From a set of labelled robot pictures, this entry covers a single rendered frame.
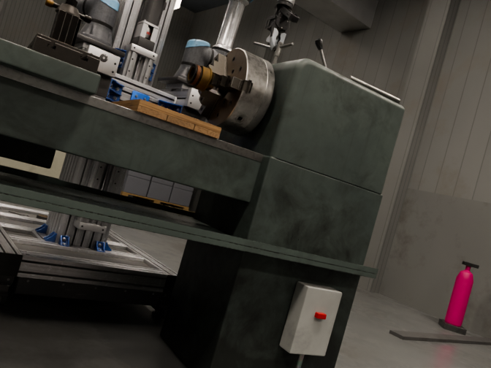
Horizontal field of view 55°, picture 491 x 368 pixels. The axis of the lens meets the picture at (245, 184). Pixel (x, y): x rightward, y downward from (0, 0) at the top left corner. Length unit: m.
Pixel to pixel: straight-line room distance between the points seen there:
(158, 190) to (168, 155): 6.99
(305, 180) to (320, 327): 0.57
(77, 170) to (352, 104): 1.33
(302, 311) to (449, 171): 4.13
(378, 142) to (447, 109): 4.03
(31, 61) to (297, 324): 1.25
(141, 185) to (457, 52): 5.30
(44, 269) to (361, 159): 1.37
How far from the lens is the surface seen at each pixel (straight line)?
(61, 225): 2.46
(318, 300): 1.88
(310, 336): 1.91
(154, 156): 1.57
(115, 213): 1.42
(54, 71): 1.44
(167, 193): 8.67
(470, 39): 6.29
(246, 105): 1.74
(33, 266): 2.13
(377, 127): 2.03
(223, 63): 1.90
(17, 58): 1.43
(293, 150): 1.76
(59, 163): 8.34
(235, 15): 2.60
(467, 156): 5.72
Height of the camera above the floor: 0.71
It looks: 1 degrees up
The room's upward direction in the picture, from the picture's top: 16 degrees clockwise
